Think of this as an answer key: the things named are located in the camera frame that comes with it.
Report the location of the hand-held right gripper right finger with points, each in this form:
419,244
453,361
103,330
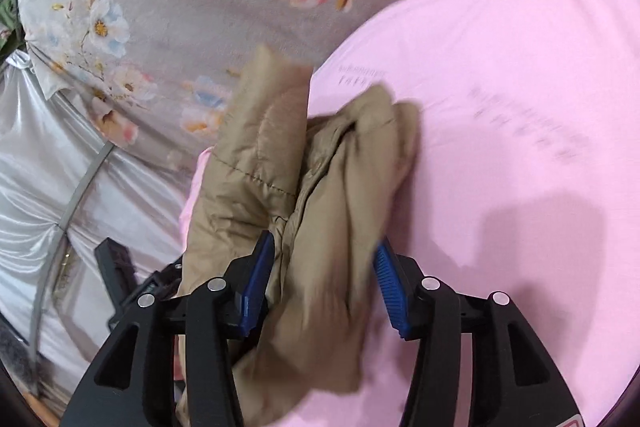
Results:
392,287

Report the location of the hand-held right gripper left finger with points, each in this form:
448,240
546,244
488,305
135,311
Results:
257,277

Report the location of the khaki padded jacket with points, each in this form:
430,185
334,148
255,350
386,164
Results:
325,187

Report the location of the grey metal pole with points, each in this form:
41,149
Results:
75,202

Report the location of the silver satin cloth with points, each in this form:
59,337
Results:
35,167

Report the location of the grey floral bedsheet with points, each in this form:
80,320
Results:
190,7

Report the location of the green cloth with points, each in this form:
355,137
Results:
7,22

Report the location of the pink blanket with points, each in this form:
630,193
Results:
500,32

